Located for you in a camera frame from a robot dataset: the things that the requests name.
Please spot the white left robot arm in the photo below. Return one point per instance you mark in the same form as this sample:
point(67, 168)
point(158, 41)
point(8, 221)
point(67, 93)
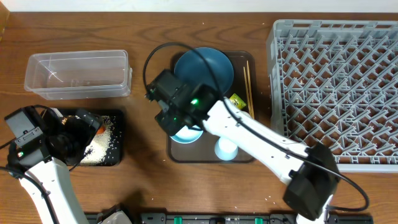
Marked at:
point(50, 188)

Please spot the brown serving tray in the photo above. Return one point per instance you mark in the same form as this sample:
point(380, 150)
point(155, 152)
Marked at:
point(203, 150)

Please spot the clear plastic bin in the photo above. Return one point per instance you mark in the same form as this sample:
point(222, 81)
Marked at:
point(79, 75)

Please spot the light blue bowl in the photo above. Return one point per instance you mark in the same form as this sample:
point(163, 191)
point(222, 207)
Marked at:
point(187, 135)

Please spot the black waste tray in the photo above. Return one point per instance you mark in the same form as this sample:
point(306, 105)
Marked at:
point(81, 137)

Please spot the dark blue plate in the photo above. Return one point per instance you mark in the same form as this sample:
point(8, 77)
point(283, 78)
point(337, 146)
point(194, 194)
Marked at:
point(191, 68)

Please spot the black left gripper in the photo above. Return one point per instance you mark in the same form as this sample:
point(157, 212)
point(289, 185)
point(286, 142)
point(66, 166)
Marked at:
point(73, 122)

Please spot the grey dishwasher rack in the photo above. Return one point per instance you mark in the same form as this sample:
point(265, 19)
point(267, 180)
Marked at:
point(335, 82)

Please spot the light blue plastic cup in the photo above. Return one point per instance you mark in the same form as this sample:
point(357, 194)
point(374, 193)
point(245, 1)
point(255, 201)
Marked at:
point(225, 149)

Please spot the green snack wrapper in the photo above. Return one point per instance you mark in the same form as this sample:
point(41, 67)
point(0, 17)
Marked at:
point(237, 101)

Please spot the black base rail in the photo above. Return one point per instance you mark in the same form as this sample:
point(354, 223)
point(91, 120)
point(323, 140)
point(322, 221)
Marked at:
point(161, 218)

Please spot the wooden chopstick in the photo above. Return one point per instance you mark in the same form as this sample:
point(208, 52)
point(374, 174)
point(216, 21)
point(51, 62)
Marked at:
point(247, 93)
point(249, 88)

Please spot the orange carrot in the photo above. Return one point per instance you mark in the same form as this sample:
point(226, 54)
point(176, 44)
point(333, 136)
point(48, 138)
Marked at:
point(101, 130)

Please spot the pile of white rice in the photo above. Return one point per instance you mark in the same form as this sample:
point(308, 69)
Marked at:
point(104, 150)

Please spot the brown food scrap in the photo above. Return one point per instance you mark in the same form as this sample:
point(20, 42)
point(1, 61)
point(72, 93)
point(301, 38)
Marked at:
point(64, 120)

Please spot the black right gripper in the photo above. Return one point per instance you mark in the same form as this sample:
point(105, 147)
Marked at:
point(165, 117)

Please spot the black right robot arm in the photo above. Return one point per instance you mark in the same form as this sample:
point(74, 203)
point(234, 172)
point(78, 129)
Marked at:
point(308, 172)

